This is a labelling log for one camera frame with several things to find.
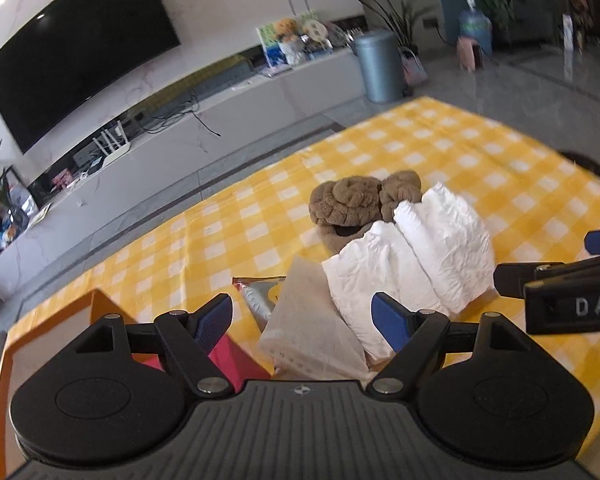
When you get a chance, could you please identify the long-leaf potted plant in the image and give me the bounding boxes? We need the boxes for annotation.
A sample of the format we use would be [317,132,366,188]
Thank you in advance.
[350,0,431,51]

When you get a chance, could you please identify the red lidded box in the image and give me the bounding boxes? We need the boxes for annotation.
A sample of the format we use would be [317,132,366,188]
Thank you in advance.
[130,332,273,393]

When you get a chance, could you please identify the black picture frame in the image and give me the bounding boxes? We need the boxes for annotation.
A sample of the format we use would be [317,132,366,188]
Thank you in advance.
[5,165,41,221]

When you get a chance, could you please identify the white marble console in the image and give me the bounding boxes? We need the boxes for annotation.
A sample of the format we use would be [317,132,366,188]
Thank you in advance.
[0,50,371,301]

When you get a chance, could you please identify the snack bags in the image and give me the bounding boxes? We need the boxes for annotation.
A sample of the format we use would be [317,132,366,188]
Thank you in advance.
[0,210,26,251]

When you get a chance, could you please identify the round hand fan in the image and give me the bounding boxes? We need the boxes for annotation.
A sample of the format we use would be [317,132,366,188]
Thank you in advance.
[300,19,331,43]

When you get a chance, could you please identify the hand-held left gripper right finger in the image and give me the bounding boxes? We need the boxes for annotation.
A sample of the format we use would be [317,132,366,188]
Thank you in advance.
[366,292,532,401]

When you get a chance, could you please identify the black wall television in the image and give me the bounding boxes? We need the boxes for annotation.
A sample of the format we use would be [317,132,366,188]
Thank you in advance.
[0,0,181,156]

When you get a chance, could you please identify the orange cardboard box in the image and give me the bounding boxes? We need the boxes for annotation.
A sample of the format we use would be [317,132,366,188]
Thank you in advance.
[0,287,161,480]

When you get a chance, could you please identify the pink heater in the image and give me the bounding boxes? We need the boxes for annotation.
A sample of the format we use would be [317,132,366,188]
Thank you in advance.
[455,36,486,72]

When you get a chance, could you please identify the beige woven pad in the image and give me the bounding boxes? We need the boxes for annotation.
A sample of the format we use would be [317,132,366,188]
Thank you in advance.
[257,255,372,378]

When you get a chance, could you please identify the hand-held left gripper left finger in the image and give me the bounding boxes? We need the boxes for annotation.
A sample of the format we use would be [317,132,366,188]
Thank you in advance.
[72,294,236,401]

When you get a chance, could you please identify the brown teddy bear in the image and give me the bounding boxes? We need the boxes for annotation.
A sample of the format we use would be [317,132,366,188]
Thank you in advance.
[275,19,306,66]

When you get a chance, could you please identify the black cables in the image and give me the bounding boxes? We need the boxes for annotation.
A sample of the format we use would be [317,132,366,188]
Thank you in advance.
[145,87,221,138]

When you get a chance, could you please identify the woven basket bag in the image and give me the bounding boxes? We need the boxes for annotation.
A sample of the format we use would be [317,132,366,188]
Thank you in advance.
[400,50,428,86]

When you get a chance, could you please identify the yellow checked tablecloth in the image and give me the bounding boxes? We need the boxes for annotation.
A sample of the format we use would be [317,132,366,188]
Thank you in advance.
[2,95,600,461]

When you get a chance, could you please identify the brown plush slipper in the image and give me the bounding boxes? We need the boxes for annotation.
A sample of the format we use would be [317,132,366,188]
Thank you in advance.
[307,174,387,256]
[379,169,424,223]

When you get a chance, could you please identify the white router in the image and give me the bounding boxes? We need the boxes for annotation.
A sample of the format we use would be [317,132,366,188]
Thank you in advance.
[92,120,133,166]

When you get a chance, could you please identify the grey trash bin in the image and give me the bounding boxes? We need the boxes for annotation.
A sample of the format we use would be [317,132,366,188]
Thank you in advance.
[354,30,406,105]

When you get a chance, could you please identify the white papers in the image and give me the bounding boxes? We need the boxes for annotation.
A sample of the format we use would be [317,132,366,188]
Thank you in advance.
[27,202,53,226]

